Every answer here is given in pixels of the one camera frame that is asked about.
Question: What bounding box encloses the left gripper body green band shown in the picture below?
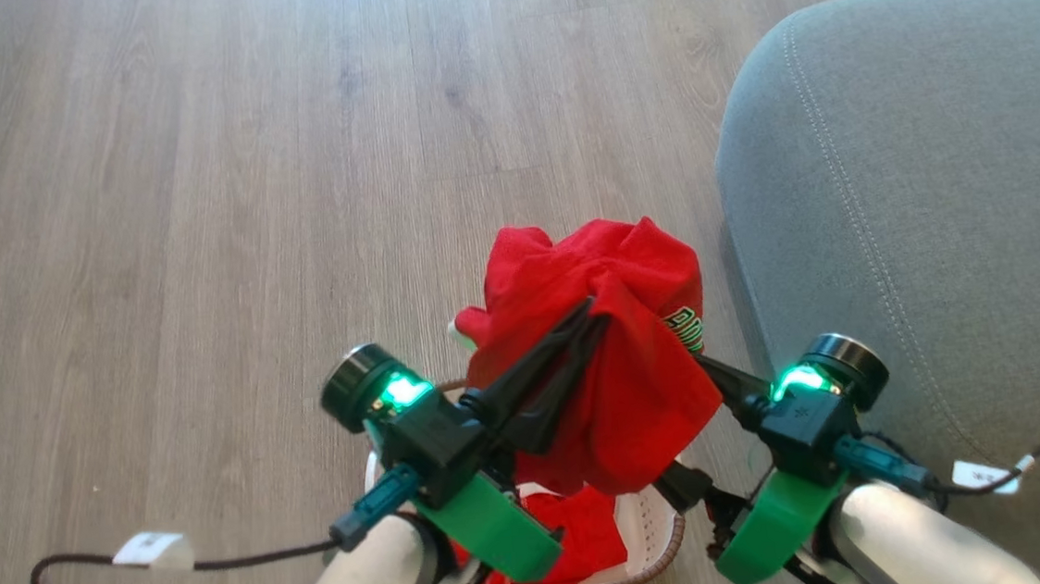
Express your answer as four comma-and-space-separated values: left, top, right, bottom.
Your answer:
316, 328, 567, 584

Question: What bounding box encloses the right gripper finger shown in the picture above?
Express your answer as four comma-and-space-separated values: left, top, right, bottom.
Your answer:
651, 454, 754, 525
696, 352, 774, 429

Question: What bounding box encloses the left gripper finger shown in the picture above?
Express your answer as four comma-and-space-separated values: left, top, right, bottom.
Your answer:
456, 296, 606, 429
495, 314, 624, 457

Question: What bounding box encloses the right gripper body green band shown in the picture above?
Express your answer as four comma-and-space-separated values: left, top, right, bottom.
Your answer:
698, 329, 906, 584

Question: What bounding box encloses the red shirt with green print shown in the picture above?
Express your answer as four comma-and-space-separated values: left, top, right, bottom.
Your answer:
448, 210, 731, 507

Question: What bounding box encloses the plain red garment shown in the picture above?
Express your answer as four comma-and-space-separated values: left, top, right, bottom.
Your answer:
448, 481, 633, 584

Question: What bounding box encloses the white laundry basket brown rim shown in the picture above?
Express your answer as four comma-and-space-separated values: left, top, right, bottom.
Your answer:
356, 362, 692, 584

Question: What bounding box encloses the grey fabric sofa seat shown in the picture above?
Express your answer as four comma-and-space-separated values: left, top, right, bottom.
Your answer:
702, 0, 1040, 584

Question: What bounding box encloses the white right cable tag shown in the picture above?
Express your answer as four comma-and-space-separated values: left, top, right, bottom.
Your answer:
949, 454, 1031, 501

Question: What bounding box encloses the white cable tag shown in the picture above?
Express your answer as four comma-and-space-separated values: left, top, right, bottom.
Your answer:
110, 528, 196, 578
949, 454, 1031, 501

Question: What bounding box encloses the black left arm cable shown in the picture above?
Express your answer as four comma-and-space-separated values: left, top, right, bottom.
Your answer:
23, 462, 432, 584

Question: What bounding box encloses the white left cable tag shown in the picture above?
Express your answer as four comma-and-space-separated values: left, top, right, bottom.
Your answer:
110, 528, 196, 578

